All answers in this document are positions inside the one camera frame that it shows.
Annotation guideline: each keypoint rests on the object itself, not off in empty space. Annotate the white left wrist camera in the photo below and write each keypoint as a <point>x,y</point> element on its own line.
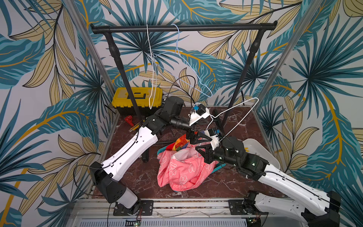
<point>198,112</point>

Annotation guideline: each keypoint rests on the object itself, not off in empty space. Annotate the yellow handled tool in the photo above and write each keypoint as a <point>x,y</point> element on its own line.
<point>135,127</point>

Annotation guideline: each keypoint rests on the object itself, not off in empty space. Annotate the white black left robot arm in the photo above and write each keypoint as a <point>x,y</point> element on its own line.
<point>106,176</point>

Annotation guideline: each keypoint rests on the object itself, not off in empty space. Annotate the pink hooded jacket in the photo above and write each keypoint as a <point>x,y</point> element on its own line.
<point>182,170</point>

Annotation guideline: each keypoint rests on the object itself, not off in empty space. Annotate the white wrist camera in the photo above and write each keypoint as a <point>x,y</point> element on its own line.
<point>213,134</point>
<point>198,112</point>

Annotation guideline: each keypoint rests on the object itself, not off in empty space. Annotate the teal plastic basket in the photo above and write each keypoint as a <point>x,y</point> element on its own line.
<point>217,167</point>

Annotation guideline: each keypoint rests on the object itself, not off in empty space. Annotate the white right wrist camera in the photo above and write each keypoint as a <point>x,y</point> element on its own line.
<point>213,134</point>

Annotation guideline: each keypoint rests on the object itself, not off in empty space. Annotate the red handled tool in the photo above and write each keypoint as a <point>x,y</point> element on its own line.
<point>129,120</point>

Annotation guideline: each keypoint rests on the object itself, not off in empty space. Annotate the light blue wire hanger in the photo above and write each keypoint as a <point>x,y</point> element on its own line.
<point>178,52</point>

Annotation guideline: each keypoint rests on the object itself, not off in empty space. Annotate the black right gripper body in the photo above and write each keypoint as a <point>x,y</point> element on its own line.
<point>209,153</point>

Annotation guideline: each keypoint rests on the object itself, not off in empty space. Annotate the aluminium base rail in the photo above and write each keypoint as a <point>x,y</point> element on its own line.
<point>180,212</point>

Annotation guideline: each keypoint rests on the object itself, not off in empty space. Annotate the black clothes rack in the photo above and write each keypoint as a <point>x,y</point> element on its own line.
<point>107,31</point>

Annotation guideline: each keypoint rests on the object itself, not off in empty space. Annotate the rainbow striped jacket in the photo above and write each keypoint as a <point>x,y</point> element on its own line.
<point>181,143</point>

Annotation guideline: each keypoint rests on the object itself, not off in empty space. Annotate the white plastic tray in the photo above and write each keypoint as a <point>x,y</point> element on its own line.
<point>254,147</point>

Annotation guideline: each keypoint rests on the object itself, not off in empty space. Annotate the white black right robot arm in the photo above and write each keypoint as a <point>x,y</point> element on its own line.
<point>310,206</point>

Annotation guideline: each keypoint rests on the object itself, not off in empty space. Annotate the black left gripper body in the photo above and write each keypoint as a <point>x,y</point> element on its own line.
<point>190,134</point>

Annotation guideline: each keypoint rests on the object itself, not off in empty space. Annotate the yellow black toolbox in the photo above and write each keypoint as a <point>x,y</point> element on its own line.
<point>147,103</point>

